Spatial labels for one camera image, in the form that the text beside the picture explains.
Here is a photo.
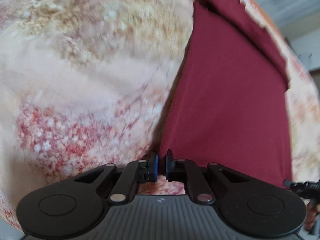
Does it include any floral beige blanket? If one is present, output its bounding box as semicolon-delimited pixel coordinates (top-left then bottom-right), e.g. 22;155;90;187
1;0;319;229

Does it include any person's right hand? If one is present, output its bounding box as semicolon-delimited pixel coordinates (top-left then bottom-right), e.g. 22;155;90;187
304;202;319;231

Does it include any maroon knit garment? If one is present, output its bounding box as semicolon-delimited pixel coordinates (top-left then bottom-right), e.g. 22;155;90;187
159;0;292;186

